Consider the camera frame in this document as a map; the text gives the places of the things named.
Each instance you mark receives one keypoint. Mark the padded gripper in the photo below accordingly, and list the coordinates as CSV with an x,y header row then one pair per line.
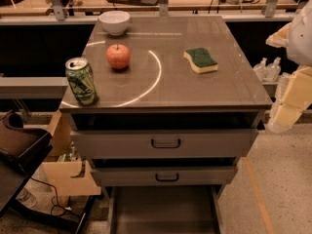
x,y
301,39

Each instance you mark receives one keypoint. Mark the grey bottom drawer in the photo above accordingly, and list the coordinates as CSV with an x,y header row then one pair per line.
x,y
164,210

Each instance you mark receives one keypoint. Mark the grey drawer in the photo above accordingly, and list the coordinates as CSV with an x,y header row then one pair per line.
x,y
164,135
163,172
164,210

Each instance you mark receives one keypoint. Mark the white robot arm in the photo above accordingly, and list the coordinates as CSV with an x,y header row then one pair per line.
x,y
296,38

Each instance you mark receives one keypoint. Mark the grey top drawer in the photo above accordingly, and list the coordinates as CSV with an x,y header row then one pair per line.
x,y
164,135

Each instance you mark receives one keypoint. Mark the grey drawer cabinet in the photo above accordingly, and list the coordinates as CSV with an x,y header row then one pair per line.
x,y
160,80

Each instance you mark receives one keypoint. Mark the grey middle drawer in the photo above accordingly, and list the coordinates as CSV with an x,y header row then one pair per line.
x,y
163,172

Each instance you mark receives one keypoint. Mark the clear bottle right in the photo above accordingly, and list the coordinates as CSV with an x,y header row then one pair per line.
x,y
273,70

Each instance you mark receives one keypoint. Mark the clear bottle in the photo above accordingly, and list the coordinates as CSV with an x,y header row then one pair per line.
x,y
260,69
273,70

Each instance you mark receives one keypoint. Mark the clear bottle left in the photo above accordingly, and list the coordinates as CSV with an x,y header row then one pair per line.
x,y
260,69

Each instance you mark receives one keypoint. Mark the green yellow sponge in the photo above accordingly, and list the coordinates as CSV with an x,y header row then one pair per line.
x,y
200,60

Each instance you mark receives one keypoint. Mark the red apple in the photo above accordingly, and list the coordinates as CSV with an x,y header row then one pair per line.
x,y
118,56

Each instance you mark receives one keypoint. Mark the white ceramic bowl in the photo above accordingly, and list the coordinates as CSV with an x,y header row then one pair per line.
x,y
114,22

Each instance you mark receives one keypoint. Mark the green soda can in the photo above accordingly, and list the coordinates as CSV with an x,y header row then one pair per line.
x,y
80,78

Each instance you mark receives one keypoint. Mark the cardboard box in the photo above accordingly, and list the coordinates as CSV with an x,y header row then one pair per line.
x,y
70,177

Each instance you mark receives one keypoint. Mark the dark brown chair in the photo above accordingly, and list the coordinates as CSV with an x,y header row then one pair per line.
x,y
22,151

